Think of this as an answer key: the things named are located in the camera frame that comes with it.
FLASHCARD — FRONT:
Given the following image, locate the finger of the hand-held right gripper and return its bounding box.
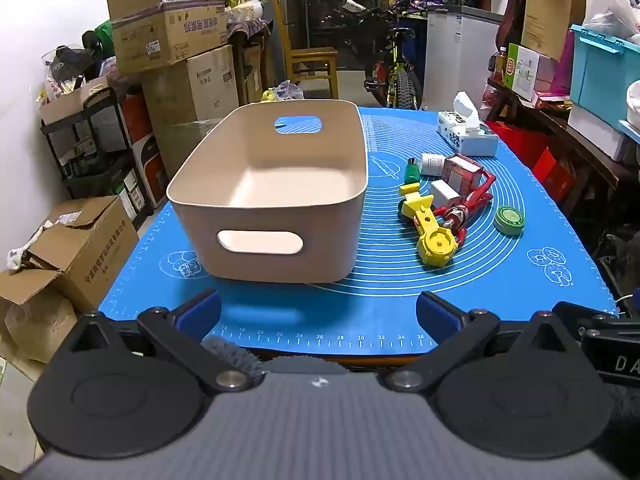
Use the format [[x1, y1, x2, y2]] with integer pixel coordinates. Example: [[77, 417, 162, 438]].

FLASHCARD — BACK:
[[552, 301, 640, 343]]

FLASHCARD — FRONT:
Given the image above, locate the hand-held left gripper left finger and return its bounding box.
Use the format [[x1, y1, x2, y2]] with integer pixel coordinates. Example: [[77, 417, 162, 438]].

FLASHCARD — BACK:
[[75, 289, 255, 395]]

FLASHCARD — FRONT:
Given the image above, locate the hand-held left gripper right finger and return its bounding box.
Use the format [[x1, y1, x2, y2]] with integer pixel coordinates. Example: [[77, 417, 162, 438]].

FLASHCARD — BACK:
[[382, 291, 583, 395]]

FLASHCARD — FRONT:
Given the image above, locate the yellow plastic toy launcher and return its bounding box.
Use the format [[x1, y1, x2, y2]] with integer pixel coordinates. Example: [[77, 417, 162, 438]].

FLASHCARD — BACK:
[[398, 194, 460, 267]]

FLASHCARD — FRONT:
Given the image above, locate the red hero action figure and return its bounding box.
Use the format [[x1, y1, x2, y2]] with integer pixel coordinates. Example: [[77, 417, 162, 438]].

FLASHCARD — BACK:
[[432, 172, 497, 248]]

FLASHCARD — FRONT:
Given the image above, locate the green round ointment tin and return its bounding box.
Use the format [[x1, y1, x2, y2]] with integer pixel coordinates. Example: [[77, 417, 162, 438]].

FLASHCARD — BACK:
[[494, 206, 526, 237]]

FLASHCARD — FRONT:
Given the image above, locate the beige plastic storage bin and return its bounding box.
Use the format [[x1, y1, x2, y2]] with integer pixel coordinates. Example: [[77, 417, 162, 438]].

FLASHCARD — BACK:
[[166, 99, 370, 284]]

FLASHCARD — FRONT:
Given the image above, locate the grey fuzzy clothing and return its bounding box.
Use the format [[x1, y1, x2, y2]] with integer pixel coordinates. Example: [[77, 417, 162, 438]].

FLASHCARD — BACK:
[[202, 336, 346, 376]]

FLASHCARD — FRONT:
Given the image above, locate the blue silicone baking mat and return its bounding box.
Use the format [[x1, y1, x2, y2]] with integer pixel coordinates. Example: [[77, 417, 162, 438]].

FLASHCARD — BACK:
[[98, 106, 617, 356]]

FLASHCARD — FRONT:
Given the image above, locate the white cube charger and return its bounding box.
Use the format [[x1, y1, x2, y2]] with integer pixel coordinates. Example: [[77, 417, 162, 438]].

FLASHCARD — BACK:
[[430, 180, 462, 208]]

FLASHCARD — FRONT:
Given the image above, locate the torn cardboard box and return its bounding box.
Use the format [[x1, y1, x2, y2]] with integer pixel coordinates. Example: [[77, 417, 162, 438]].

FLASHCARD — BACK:
[[25, 195, 141, 311]]

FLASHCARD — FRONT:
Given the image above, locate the red and white carton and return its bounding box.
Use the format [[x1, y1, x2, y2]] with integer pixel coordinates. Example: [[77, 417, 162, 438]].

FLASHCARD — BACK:
[[441, 154, 485, 195]]

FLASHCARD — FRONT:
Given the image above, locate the small white bottle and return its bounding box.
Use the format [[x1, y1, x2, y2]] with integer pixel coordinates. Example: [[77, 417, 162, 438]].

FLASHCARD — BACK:
[[420, 154, 447, 177]]

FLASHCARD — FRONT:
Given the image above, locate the brown burlap sack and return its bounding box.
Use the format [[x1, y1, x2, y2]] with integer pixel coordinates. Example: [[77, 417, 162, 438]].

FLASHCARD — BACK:
[[4, 292, 78, 363]]

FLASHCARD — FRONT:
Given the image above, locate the red and black appliance box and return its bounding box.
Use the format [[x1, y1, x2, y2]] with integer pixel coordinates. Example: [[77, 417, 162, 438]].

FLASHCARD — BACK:
[[122, 92, 168, 206]]

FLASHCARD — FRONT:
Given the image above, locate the dark wooden side table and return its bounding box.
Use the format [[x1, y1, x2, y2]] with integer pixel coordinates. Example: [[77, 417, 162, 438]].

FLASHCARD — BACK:
[[485, 77, 640, 221]]

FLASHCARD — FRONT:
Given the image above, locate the black rolling cart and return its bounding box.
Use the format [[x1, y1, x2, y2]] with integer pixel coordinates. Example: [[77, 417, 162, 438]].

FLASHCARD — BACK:
[[40, 85, 156, 211]]

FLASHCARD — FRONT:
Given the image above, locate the white tissue pack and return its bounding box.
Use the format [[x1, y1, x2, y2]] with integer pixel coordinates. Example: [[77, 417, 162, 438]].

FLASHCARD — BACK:
[[437, 91, 500, 157]]

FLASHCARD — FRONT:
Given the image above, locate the red bag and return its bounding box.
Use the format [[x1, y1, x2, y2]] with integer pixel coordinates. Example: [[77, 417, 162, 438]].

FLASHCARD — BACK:
[[487, 121, 573, 201]]

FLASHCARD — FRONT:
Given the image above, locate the white rag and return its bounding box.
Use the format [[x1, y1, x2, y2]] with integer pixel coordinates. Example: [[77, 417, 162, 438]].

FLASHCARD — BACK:
[[7, 220, 53, 271]]

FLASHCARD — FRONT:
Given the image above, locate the tall printed cardboard box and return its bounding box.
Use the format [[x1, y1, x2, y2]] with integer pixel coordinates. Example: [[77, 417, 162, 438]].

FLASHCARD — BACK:
[[141, 45, 240, 126]]

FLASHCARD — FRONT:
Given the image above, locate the yellow green bicycle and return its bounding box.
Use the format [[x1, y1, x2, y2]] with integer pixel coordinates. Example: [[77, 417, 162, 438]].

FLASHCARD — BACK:
[[340, 0, 426, 111]]

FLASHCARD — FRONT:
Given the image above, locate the clear plastic bag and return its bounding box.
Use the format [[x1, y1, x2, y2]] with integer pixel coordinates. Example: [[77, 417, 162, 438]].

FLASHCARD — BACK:
[[272, 80, 305, 101]]

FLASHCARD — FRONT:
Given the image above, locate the light blue storage crate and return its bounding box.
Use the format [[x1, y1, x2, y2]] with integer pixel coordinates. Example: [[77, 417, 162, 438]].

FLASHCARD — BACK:
[[569, 24, 640, 111]]

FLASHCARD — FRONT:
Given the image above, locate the brown paper bag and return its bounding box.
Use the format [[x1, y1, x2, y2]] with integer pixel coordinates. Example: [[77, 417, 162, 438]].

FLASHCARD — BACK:
[[37, 76, 123, 126]]

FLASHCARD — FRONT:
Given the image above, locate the green and white box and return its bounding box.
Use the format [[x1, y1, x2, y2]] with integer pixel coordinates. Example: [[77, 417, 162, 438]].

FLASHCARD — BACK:
[[502, 42, 558, 103]]

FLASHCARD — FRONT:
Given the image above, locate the white chest freezer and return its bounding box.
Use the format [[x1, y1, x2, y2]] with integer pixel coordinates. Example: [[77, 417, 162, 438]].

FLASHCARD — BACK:
[[425, 5, 503, 111]]

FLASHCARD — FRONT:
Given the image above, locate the wooden chair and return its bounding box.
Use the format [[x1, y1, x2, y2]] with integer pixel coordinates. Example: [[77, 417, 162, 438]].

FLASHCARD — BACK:
[[272, 0, 340, 100]]

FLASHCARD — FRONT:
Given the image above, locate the open taped cardboard box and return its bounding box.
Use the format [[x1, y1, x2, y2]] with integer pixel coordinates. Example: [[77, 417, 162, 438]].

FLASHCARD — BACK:
[[106, 0, 230, 73]]

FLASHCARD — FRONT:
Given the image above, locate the upright brown cardboard box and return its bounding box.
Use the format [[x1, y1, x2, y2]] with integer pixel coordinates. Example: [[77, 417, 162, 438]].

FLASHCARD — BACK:
[[521, 0, 588, 61]]

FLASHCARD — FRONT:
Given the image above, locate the white plastic bag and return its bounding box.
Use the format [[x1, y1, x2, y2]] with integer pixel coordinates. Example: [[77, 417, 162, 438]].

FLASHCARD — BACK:
[[582, 0, 640, 38]]

